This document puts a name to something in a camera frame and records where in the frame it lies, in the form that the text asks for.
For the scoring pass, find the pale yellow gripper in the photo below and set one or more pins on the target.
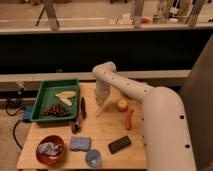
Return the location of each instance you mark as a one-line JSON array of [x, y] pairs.
[[102, 106]]

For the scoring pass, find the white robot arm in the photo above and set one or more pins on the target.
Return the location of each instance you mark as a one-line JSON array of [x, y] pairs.
[[165, 128]]

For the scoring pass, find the orange bowl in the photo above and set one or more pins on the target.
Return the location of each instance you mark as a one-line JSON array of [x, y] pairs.
[[48, 160]]

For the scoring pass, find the dark marker pen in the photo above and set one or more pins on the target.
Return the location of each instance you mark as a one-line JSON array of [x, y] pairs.
[[83, 108]]

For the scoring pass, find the yellow apple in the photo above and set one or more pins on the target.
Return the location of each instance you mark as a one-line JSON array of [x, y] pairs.
[[122, 105]]

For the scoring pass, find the orange carrot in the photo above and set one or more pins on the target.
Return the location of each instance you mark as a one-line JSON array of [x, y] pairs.
[[128, 120]]

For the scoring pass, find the small dark clip tool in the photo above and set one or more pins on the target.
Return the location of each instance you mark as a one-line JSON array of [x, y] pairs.
[[75, 125]]

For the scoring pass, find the lower banana slice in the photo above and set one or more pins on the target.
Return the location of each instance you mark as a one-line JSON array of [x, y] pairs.
[[66, 101]]

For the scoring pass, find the banana slice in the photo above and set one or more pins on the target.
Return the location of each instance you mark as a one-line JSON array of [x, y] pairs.
[[66, 94], [66, 101]]

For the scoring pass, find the upper banana slice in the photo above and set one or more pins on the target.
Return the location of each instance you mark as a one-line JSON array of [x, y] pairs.
[[66, 94]]

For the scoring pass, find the dark grapes bunch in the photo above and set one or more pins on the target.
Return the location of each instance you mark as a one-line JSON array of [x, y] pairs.
[[55, 110]]

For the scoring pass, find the blue sponge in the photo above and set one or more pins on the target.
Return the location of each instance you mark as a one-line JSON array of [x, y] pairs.
[[80, 143]]

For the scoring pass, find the black rectangular block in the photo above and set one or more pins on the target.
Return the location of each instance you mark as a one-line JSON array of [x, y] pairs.
[[119, 144]]

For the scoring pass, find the green plastic tray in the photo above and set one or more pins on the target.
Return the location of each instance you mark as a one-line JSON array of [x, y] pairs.
[[46, 98]]

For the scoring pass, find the blue glass cup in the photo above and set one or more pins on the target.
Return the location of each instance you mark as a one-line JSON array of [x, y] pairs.
[[93, 158]]

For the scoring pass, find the blue grey cloth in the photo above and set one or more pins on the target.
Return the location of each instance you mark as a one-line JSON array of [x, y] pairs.
[[50, 149]]

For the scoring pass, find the blue power box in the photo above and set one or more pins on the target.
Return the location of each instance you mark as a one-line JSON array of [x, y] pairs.
[[27, 114]]

